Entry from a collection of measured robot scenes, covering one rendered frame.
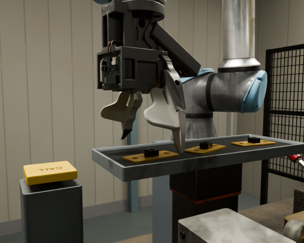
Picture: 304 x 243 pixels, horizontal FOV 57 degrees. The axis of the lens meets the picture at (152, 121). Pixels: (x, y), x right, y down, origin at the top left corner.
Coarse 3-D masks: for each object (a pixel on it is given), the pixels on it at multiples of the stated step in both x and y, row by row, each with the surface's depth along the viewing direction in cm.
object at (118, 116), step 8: (120, 96) 44; (128, 96) 44; (136, 96) 44; (112, 104) 44; (120, 104) 45; (128, 104) 45; (136, 104) 45; (104, 112) 44; (112, 112) 45; (120, 112) 46; (128, 112) 46; (136, 112) 47; (112, 120) 46; (120, 120) 47; (128, 120) 46; (120, 128) 48; (128, 128) 47; (120, 136) 48
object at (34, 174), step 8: (24, 168) 37; (32, 168) 36; (40, 168) 36; (48, 168) 36; (56, 168) 36; (64, 168) 36; (72, 168) 36; (32, 176) 33; (40, 176) 34; (48, 176) 34; (56, 176) 35; (64, 176) 35; (72, 176) 36; (32, 184) 33; (40, 184) 36; (48, 184) 36
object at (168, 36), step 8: (152, 24) 39; (152, 32) 39; (160, 32) 40; (160, 40) 40; (168, 40) 41; (176, 40) 42; (168, 48) 41; (176, 48) 42; (184, 48) 43; (168, 56) 42; (176, 56) 42; (184, 56) 43; (192, 56) 44; (176, 64) 44; (184, 64) 43; (192, 64) 44; (200, 64) 46; (184, 72) 45; (192, 72) 45
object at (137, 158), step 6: (144, 150) 43; (150, 150) 42; (156, 150) 42; (126, 156) 42; (132, 156) 42; (138, 156) 42; (144, 156) 42; (150, 156) 42; (156, 156) 42; (162, 156) 42; (168, 156) 42; (174, 156) 43; (132, 162) 40; (138, 162) 39
